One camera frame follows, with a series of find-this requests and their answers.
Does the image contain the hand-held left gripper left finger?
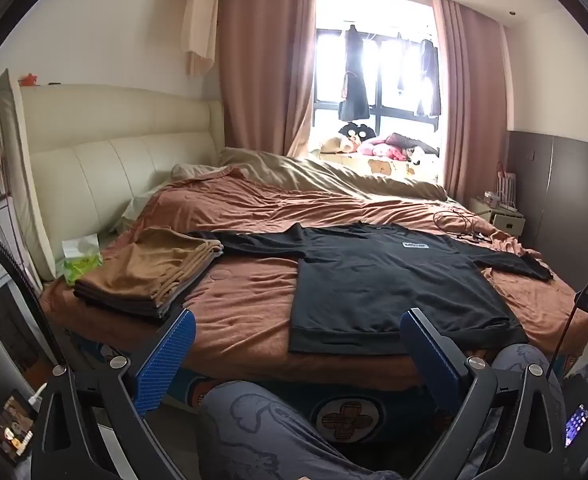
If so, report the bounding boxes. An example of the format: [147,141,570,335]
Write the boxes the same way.
[31,307,197,480]

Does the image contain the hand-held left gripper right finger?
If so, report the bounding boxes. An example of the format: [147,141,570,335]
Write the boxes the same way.
[399,307,562,480]

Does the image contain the black sweatshirt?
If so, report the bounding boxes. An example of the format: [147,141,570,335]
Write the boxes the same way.
[189,222,555,356]

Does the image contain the brown folded clothes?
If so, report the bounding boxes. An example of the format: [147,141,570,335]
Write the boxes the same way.
[76,227,223,311]

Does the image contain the person's leg in patterned trousers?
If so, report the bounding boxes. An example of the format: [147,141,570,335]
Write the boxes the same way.
[199,380,415,480]
[489,344,565,411]

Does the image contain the brown blanket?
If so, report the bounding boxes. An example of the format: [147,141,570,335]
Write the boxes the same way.
[41,167,588,396]

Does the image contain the dark grey wardrobe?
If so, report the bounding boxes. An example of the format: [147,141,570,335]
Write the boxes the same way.
[506,130,588,271]

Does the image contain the white nightstand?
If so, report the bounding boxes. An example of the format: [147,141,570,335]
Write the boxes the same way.
[469,195,527,238]

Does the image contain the smartphone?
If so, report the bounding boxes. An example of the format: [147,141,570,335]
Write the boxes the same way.
[564,402,588,448]

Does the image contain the green tissue pack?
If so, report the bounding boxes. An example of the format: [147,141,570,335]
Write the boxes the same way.
[61,234,103,283]

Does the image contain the white pillow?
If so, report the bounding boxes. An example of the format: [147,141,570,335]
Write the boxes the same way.
[114,192,155,226]

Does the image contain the tablet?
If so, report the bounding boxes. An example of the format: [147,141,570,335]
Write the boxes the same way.
[0,389,39,467]

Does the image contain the bear printed cream cloth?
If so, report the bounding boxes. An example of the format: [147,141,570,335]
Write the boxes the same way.
[324,154,442,180]

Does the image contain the cream padded headboard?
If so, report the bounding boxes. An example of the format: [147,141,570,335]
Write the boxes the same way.
[18,84,225,241]

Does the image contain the pink plush toy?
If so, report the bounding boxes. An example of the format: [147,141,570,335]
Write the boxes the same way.
[359,135,409,161]

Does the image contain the beige duvet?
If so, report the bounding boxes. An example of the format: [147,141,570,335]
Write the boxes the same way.
[171,147,450,201]

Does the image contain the cream plush toy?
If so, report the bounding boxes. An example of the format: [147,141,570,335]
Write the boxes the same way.
[319,135,355,156]

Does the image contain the black white plush toy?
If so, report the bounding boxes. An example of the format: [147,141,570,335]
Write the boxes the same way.
[336,121,375,153]

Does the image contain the cream upright cushion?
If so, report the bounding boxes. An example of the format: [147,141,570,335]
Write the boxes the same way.
[0,69,57,283]

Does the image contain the window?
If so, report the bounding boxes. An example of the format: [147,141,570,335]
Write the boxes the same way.
[311,0,442,151]

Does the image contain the beige hanging cloth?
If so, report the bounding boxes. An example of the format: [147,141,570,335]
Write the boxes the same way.
[181,0,219,75]

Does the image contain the black cables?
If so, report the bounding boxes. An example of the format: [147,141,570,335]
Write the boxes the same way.
[431,207,495,243]

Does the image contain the black braided cable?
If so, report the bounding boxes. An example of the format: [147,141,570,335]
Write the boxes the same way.
[0,220,69,366]

